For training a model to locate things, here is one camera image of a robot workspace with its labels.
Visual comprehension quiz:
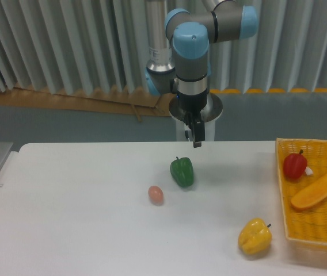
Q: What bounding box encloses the brown egg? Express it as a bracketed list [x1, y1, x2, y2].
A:
[148, 186, 164, 205]

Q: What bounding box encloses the yellow bell pepper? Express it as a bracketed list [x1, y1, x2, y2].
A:
[238, 218, 272, 255]

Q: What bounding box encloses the green bell pepper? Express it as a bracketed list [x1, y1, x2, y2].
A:
[170, 157, 194, 188]

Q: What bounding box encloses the red bell pepper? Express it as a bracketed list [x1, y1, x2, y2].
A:
[283, 149, 307, 179]

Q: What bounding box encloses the brown cardboard sheet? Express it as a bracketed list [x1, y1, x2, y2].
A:
[0, 85, 173, 121]

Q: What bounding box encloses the yellow woven basket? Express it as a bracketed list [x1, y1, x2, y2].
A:
[275, 138, 327, 248]

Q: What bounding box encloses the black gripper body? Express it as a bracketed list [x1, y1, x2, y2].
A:
[177, 89, 209, 124]

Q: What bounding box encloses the small white object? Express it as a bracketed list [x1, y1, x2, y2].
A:
[305, 167, 313, 176]

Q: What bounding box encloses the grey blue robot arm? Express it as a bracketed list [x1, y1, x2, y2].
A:
[145, 1, 259, 148]

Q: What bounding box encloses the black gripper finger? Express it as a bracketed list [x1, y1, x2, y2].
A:
[191, 120, 204, 148]

